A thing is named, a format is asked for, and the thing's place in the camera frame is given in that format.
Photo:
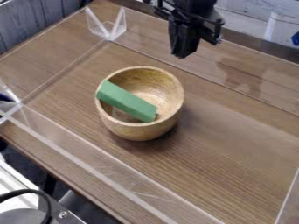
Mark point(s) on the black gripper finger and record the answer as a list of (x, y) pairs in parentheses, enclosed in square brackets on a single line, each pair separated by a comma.
[(190, 36), (177, 37)]

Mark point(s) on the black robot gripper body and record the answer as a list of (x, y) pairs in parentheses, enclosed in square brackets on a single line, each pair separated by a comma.
[(197, 14)]

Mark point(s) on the brown wooden bowl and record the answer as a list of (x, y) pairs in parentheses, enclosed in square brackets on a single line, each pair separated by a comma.
[(158, 87)]

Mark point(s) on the green rectangular block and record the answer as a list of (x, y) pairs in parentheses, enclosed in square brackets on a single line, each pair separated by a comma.
[(126, 101)]

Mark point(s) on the white container in background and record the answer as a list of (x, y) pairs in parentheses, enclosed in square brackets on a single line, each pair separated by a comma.
[(282, 30)]

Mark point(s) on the clear acrylic corner bracket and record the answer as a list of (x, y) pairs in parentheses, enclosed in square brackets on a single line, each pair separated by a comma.
[(107, 30)]

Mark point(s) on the clear acrylic front wall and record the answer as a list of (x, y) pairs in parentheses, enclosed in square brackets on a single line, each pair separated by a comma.
[(138, 195)]

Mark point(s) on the grey metal bracket with screw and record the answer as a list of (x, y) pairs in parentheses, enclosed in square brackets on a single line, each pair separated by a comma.
[(62, 215)]

